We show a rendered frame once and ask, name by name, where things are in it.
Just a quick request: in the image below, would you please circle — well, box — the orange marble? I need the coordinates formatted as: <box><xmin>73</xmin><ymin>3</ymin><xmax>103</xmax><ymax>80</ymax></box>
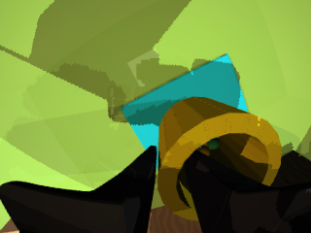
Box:
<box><xmin>197</xmin><ymin>145</ymin><xmax>210</xmax><ymax>155</ymax></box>

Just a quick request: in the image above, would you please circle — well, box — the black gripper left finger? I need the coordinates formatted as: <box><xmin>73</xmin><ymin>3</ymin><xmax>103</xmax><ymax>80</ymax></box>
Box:
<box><xmin>0</xmin><ymin>145</ymin><xmax>156</xmax><ymax>233</ymax></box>

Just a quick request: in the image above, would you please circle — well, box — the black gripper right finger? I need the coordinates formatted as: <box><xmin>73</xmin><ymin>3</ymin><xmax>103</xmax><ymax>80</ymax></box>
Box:
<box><xmin>184</xmin><ymin>150</ymin><xmax>311</xmax><ymax>233</ymax></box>

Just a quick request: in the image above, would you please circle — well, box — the light brown wooden plank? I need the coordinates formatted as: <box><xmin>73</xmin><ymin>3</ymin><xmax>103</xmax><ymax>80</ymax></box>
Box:
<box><xmin>148</xmin><ymin>150</ymin><xmax>311</xmax><ymax>233</ymax></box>

